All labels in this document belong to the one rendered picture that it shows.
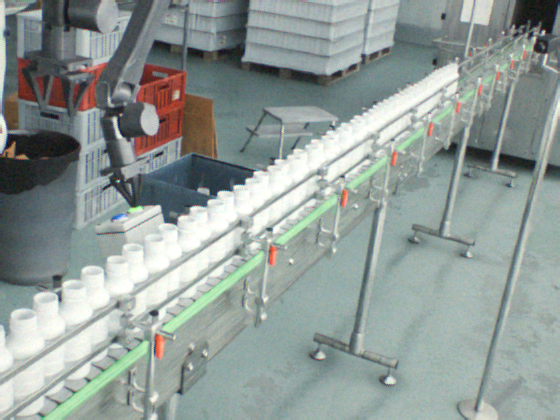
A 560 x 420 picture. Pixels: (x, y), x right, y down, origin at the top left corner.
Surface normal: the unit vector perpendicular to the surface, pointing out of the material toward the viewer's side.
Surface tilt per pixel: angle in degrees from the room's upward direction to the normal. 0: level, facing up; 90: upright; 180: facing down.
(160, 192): 90
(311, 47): 90
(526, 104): 90
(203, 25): 91
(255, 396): 0
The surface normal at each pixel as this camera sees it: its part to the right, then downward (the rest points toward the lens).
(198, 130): -0.44, 0.48
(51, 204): 0.62, 0.40
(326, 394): 0.10, -0.92
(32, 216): 0.28, 0.44
